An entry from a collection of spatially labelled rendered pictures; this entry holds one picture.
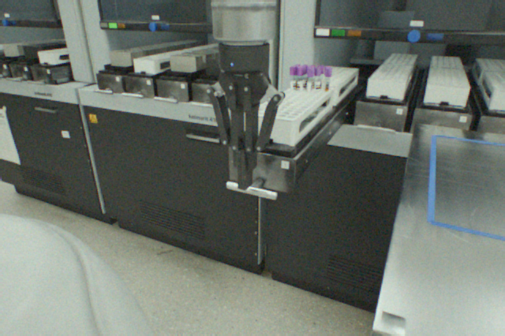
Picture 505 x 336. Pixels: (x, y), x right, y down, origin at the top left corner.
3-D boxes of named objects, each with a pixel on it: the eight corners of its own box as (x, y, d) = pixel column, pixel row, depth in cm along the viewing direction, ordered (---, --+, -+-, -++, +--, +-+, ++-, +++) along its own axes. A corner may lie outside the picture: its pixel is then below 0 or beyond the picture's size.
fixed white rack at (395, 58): (390, 68, 150) (392, 53, 147) (415, 69, 146) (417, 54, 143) (380, 80, 126) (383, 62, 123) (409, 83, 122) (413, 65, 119)
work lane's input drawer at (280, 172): (323, 101, 126) (324, 76, 122) (361, 106, 120) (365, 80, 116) (217, 189, 67) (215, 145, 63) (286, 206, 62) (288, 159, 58)
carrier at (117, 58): (136, 68, 140) (134, 52, 137) (132, 69, 138) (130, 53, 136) (114, 65, 145) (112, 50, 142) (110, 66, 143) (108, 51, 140)
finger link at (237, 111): (235, 84, 52) (227, 83, 53) (235, 153, 57) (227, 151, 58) (247, 79, 55) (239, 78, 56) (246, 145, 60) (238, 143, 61)
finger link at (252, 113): (252, 80, 55) (260, 80, 54) (253, 147, 60) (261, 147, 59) (241, 84, 52) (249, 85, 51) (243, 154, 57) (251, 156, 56)
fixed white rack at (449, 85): (426, 85, 119) (430, 67, 116) (459, 88, 115) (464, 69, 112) (422, 106, 95) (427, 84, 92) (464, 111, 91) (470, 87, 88)
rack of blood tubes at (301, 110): (295, 107, 94) (296, 84, 91) (332, 112, 90) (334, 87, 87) (245, 144, 70) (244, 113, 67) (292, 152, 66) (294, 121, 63)
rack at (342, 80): (327, 84, 119) (328, 65, 116) (357, 87, 115) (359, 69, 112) (297, 106, 95) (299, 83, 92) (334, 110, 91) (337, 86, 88)
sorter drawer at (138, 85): (218, 67, 190) (217, 50, 186) (240, 69, 185) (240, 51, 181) (118, 97, 132) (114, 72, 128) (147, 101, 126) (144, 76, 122)
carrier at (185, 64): (200, 73, 128) (199, 56, 125) (196, 74, 126) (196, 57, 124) (173, 71, 133) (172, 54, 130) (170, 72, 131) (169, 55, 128)
